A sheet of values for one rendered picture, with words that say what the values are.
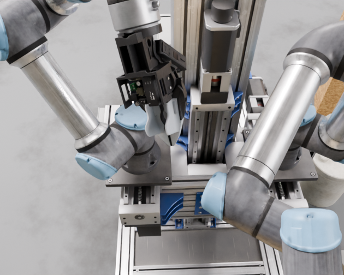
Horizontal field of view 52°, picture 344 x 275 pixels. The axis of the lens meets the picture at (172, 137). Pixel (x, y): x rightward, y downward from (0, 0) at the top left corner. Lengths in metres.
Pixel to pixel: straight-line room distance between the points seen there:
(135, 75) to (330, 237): 0.35
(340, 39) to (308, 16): 3.28
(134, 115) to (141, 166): 0.20
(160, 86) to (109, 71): 2.63
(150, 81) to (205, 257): 1.52
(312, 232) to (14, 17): 0.79
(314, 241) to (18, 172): 2.35
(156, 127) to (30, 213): 1.91
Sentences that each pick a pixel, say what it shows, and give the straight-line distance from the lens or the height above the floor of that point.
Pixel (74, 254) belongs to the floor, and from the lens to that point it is 2.27.
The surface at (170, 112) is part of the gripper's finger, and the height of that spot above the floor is 1.62.
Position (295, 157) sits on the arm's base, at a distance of 1.26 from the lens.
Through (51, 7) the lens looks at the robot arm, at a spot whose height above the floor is 1.57.
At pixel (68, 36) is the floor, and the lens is 3.67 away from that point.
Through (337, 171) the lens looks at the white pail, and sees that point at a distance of 2.23.
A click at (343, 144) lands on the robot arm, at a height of 1.27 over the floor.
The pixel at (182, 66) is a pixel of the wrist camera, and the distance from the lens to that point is 0.66.
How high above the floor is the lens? 2.06
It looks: 51 degrees down
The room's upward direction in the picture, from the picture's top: straight up
